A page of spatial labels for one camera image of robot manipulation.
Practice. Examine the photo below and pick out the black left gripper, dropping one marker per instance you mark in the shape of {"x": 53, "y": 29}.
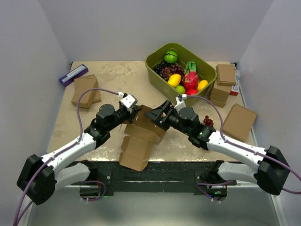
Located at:
{"x": 137, "y": 108}

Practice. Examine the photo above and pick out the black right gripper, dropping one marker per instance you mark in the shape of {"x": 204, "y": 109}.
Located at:
{"x": 155, "y": 115}

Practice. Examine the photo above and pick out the brown cardboard box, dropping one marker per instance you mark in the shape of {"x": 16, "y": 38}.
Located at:
{"x": 141, "y": 137}

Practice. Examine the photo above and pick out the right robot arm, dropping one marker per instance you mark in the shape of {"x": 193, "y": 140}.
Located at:
{"x": 267, "y": 168}

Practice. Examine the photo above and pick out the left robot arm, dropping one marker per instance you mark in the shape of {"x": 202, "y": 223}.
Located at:
{"x": 37, "y": 178}

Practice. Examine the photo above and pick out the bottom stacked cardboard box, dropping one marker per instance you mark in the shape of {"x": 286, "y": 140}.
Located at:
{"x": 217, "y": 103}

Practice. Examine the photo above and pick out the stacked cardboard box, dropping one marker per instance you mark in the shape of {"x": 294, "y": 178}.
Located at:
{"x": 225, "y": 75}
{"x": 217, "y": 103}
{"x": 220, "y": 92}

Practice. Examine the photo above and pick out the folded cardboard box upper left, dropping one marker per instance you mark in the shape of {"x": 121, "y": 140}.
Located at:
{"x": 83, "y": 84}

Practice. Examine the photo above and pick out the middle stacked cardboard box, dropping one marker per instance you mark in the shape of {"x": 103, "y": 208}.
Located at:
{"x": 220, "y": 92}

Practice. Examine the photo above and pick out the purple flat box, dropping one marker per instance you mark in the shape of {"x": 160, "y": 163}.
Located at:
{"x": 73, "y": 74}

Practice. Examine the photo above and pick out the top stacked cardboard box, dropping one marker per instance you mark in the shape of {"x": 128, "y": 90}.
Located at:
{"x": 225, "y": 75}

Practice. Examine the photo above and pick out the red white small box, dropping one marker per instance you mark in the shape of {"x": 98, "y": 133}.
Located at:
{"x": 234, "y": 90}

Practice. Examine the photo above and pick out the large folded cardboard box right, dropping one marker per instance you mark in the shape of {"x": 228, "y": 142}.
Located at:
{"x": 239, "y": 122}

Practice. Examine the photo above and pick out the green lime toy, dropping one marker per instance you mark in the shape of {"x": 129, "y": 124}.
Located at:
{"x": 181, "y": 89}

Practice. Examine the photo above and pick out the yellow mango toy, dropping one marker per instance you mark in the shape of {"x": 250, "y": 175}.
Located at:
{"x": 174, "y": 80}

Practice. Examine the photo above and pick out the dark grapes in bin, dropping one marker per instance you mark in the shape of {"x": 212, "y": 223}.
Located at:
{"x": 165, "y": 70}

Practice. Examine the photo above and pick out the red dragon fruit toy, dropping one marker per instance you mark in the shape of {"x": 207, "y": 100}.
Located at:
{"x": 190, "y": 79}

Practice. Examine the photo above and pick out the dark red grape bunch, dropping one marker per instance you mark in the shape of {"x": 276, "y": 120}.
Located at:
{"x": 209, "y": 122}

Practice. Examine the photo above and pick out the orange yellow fruit toy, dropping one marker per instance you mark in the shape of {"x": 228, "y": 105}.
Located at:
{"x": 202, "y": 84}

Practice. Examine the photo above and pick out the green round fruit toy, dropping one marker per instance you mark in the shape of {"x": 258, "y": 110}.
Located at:
{"x": 170, "y": 57}

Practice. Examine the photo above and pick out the green plastic bin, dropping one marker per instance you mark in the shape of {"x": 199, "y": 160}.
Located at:
{"x": 203, "y": 69}

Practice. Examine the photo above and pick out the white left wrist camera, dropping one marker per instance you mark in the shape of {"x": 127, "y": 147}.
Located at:
{"x": 127, "y": 100}

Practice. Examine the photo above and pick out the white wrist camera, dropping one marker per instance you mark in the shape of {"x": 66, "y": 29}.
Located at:
{"x": 127, "y": 100}
{"x": 180, "y": 101}

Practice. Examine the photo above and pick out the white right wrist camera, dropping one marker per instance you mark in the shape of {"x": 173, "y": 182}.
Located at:
{"x": 180, "y": 101}

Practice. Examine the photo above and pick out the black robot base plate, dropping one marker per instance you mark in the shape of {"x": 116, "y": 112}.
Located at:
{"x": 158, "y": 177}

